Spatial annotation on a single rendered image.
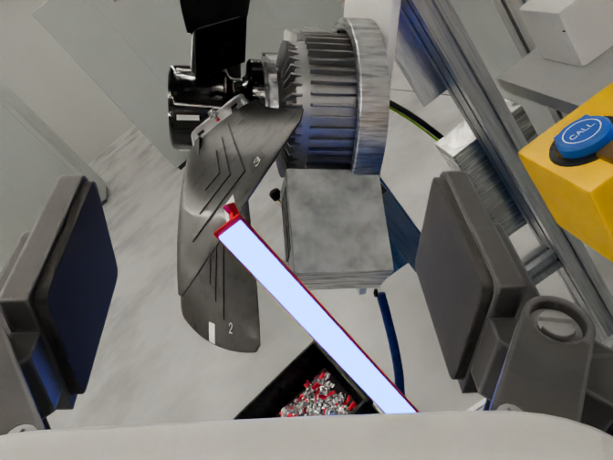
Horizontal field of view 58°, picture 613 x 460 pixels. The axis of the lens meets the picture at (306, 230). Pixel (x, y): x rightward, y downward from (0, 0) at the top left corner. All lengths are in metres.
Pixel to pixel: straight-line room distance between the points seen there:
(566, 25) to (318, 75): 0.42
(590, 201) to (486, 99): 0.54
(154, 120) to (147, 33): 0.87
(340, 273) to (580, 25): 0.56
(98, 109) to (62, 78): 0.91
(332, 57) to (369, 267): 0.29
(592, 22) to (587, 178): 0.62
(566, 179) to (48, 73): 12.59
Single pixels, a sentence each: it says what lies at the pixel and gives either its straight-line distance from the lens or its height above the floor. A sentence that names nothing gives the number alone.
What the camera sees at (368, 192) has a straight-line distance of 0.76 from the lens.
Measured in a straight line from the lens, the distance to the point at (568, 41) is 1.02.
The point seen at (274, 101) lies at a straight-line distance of 0.78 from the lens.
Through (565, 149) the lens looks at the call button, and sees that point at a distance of 0.46.
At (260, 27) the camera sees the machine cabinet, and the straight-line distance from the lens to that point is 6.37.
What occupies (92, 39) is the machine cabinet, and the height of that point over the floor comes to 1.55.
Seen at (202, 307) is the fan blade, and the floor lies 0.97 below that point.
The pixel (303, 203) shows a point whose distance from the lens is 0.73.
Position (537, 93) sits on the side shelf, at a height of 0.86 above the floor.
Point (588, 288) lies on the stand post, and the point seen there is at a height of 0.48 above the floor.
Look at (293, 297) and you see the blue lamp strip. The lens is 0.44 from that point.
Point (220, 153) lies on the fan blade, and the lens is 0.63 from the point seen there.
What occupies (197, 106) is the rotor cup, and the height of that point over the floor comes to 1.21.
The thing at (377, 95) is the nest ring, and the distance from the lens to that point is 0.74.
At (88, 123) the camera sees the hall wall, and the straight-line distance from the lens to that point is 12.89.
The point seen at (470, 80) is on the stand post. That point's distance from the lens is 0.92.
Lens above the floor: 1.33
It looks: 25 degrees down
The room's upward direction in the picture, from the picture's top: 40 degrees counter-clockwise
